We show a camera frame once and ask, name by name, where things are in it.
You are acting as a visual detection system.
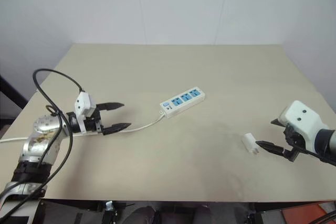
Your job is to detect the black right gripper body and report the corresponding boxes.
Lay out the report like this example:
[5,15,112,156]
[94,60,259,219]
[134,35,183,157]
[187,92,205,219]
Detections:
[282,125,307,150]

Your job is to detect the white power strip blue sockets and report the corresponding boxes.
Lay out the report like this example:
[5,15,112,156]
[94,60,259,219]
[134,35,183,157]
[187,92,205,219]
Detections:
[160,86,206,119]

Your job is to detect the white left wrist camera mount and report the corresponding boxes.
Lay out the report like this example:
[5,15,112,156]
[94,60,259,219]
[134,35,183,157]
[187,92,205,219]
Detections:
[73,91,97,133]

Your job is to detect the white plug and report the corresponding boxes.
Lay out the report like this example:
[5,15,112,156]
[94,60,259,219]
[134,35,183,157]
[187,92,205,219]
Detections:
[241,133,261,155]

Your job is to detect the white power cord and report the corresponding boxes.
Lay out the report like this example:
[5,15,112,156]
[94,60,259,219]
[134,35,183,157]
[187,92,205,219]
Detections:
[0,110,166,144]

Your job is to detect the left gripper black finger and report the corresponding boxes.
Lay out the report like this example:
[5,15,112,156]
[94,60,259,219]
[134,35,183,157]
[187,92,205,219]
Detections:
[94,101,124,113]
[102,122,132,136]

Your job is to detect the orange panel under table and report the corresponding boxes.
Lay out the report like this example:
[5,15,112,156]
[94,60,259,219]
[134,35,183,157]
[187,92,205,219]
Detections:
[278,200,336,224]

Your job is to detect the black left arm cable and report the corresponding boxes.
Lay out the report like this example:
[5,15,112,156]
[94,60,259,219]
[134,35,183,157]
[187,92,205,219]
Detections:
[0,68,84,222]

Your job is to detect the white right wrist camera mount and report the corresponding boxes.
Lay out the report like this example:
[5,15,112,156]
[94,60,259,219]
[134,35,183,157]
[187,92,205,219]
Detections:
[278,100,329,154]

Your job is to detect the glossy black panel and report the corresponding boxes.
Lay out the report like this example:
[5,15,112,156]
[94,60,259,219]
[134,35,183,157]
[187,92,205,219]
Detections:
[35,199,106,224]

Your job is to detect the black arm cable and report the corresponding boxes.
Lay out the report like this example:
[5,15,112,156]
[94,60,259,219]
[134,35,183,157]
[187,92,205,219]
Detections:
[0,68,84,222]
[299,147,336,167]

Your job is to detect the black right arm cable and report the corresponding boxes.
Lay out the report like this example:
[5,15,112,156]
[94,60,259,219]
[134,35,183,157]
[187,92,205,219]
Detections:
[299,147,336,167]

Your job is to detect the black bracket under table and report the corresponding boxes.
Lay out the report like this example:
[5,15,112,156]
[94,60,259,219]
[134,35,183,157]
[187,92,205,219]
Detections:
[101,200,119,224]

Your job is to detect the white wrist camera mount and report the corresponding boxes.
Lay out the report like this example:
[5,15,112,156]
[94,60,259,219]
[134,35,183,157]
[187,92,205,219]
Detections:
[278,100,329,154]
[73,91,97,133]

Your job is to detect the dark frame beside table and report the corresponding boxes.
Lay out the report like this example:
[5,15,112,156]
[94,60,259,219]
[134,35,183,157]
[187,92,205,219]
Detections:
[0,73,29,137]

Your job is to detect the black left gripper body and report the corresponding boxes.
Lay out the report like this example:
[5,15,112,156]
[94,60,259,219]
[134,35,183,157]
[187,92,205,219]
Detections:
[83,111,104,134]

